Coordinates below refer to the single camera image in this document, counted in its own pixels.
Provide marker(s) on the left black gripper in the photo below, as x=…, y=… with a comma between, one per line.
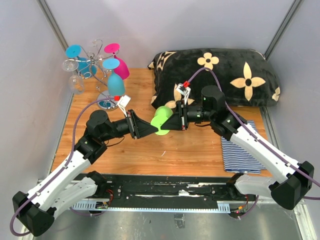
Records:
x=138, y=128

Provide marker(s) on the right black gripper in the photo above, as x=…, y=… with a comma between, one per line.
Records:
x=178, y=121

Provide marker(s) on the green wine glass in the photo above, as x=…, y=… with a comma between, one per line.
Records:
x=162, y=114

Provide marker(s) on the light blue wine glass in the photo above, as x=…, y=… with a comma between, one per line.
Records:
x=115, y=83

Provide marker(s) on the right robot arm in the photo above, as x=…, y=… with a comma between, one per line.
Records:
x=290, y=181

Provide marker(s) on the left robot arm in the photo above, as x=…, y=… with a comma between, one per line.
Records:
x=38, y=208

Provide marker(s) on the chrome wine glass rack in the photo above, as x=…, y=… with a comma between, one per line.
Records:
x=105, y=100

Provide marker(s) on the clear wine glass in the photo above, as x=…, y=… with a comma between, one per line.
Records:
x=97, y=43
x=75, y=82

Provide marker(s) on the dark blue wine glass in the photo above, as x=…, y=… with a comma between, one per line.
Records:
x=80, y=61

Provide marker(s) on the blue striped cloth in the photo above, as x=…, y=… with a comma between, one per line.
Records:
x=237, y=160

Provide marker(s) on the black floral pillow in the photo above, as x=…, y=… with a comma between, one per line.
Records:
x=244, y=75

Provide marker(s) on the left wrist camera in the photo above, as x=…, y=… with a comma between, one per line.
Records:
x=122, y=102

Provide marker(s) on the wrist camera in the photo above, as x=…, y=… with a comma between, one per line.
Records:
x=184, y=90
x=122, y=102

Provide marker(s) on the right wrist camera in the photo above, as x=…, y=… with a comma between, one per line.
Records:
x=184, y=90

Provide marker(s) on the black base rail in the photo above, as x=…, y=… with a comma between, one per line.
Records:
x=176, y=194

